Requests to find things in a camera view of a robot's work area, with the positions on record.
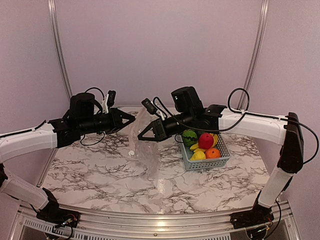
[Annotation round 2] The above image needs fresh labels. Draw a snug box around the front aluminium rail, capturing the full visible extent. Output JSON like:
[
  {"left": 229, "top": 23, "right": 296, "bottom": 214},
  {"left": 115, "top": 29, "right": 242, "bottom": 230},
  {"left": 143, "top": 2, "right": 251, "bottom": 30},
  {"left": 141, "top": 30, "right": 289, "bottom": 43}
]
[{"left": 14, "top": 199, "right": 293, "bottom": 240}]

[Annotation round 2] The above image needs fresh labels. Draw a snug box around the yellow toy lemon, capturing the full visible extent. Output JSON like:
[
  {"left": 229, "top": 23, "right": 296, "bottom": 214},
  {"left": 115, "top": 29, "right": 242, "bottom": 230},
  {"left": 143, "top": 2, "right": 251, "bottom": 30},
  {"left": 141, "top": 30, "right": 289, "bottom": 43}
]
[{"left": 189, "top": 148, "right": 206, "bottom": 161}]

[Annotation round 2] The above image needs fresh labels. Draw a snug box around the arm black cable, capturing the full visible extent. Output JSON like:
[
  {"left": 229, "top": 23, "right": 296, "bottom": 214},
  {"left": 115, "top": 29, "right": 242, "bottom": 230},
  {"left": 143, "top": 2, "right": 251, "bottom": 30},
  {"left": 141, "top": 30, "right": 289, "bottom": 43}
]
[
  {"left": 79, "top": 86, "right": 106, "bottom": 147},
  {"left": 174, "top": 87, "right": 320, "bottom": 166}
]

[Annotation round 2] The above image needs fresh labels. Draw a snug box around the yellow toy banana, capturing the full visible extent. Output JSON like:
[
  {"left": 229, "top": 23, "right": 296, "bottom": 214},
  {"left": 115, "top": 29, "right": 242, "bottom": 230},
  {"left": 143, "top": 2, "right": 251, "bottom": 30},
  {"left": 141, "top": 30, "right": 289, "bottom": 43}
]
[{"left": 189, "top": 133, "right": 219, "bottom": 152}]

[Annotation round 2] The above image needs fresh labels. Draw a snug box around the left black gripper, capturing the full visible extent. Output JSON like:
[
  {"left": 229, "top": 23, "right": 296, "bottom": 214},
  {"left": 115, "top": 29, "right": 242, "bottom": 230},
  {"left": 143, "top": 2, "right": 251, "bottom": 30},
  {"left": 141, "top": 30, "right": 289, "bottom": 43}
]
[{"left": 78, "top": 107, "right": 136, "bottom": 135}]

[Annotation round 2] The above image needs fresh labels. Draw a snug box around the left aluminium frame post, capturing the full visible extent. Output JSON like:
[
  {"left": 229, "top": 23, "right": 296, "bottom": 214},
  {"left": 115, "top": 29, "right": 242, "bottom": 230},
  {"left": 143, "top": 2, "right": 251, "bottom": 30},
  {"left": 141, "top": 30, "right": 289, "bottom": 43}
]
[{"left": 47, "top": 0, "right": 73, "bottom": 99}]

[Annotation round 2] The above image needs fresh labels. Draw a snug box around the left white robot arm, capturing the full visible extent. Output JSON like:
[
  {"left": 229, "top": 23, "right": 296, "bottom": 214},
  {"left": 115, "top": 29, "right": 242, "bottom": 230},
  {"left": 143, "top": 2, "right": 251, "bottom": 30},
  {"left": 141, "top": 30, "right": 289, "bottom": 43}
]
[{"left": 0, "top": 90, "right": 135, "bottom": 223}]

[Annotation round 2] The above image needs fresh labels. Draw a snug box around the red toy apple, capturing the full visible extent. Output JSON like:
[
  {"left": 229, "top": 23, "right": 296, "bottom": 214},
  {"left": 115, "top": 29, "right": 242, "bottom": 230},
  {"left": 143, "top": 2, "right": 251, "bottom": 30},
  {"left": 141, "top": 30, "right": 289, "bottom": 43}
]
[{"left": 198, "top": 133, "right": 214, "bottom": 150}]

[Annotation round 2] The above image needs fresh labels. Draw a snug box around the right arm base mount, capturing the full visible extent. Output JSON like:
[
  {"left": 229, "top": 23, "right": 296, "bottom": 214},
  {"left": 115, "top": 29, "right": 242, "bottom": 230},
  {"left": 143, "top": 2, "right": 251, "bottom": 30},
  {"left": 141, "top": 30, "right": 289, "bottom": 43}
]
[{"left": 230, "top": 209, "right": 274, "bottom": 229}]

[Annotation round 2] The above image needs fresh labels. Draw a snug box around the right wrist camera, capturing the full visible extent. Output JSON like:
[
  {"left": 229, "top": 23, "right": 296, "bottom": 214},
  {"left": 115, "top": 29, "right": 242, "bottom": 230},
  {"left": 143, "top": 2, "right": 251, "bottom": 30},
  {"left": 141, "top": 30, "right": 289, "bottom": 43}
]
[{"left": 141, "top": 98, "right": 168, "bottom": 120}]

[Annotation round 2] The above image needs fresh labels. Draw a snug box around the right aluminium frame post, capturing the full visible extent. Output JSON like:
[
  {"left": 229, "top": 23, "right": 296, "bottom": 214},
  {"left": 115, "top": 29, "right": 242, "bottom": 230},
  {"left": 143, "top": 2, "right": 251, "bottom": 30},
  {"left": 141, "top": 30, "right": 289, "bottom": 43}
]
[{"left": 238, "top": 0, "right": 271, "bottom": 108}]

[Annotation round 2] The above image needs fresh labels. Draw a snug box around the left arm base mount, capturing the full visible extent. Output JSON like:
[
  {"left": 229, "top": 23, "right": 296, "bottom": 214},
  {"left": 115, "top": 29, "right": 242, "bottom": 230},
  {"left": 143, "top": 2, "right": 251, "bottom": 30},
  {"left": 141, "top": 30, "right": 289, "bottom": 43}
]
[{"left": 36, "top": 208, "right": 80, "bottom": 228}]

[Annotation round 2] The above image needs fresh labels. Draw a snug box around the orange toy orange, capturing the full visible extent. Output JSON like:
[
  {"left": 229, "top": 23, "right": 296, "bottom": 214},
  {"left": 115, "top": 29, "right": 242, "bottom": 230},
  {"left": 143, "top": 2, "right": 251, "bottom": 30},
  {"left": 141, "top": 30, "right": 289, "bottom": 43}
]
[{"left": 205, "top": 147, "right": 221, "bottom": 159}]

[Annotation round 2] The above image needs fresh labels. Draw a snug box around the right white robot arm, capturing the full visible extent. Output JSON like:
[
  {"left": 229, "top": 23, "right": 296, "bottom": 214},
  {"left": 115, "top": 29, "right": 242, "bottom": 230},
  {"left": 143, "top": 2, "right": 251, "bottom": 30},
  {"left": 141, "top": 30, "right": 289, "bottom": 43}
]
[{"left": 138, "top": 86, "right": 304, "bottom": 224}]

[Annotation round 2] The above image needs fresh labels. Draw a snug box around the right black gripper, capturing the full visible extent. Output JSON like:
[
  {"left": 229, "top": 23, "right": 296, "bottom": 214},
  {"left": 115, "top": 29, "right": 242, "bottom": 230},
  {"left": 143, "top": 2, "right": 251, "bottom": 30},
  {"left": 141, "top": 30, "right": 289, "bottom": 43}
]
[{"left": 137, "top": 109, "right": 195, "bottom": 142}]

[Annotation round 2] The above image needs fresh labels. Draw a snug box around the grey plastic basket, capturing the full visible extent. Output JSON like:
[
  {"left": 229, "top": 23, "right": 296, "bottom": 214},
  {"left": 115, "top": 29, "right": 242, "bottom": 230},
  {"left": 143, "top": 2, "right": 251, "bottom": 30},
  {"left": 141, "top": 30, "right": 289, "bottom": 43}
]
[{"left": 178, "top": 135, "right": 231, "bottom": 171}]

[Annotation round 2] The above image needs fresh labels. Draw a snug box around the aluminium frame post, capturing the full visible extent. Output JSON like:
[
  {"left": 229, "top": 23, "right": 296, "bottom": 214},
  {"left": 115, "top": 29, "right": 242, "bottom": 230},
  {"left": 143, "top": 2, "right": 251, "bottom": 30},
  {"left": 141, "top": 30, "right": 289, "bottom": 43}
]
[
  {"left": 47, "top": 0, "right": 73, "bottom": 99},
  {"left": 238, "top": 0, "right": 271, "bottom": 108}
]

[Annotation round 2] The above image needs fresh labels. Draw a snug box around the green toy watermelon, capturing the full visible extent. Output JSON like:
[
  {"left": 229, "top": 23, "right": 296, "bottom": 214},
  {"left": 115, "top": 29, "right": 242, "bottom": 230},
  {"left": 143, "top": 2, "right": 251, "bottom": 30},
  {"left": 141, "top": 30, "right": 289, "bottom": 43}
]
[{"left": 181, "top": 129, "right": 198, "bottom": 147}]

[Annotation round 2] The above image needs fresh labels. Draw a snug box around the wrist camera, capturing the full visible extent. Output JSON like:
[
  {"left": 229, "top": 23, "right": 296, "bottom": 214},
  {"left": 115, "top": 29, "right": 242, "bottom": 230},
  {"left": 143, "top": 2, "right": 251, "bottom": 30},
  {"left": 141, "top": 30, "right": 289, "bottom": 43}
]
[
  {"left": 101, "top": 90, "right": 116, "bottom": 114},
  {"left": 141, "top": 98, "right": 168, "bottom": 120}
]

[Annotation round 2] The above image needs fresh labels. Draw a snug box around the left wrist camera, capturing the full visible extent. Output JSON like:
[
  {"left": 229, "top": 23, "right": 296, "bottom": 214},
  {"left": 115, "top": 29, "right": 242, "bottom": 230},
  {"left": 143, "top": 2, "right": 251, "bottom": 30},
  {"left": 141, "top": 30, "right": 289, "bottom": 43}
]
[{"left": 101, "top": 90, "right": 116, "bottom": 114}]

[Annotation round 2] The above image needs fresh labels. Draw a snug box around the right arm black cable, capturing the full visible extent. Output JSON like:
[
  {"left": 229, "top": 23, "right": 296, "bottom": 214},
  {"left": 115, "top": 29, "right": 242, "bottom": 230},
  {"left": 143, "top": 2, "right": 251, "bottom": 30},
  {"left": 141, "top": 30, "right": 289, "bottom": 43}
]
[{"left": 174, "top": 87, "right": 320, "bottom": 166}]

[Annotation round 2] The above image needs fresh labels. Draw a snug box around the clear zip top bag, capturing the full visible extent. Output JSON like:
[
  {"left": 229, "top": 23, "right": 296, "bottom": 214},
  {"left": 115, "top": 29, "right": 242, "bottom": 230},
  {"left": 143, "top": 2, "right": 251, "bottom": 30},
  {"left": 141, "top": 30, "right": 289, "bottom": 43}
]
[{"left": 128, "top": 107, "right": 160, "bottom": 179}]

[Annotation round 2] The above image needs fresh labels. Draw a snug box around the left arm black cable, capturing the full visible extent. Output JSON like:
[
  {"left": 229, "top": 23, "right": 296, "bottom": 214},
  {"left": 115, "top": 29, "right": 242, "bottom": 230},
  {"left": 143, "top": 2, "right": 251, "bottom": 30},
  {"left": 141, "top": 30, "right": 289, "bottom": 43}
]
[{"left": 79, "top": 86, "right": 106, "bottom": 147}]

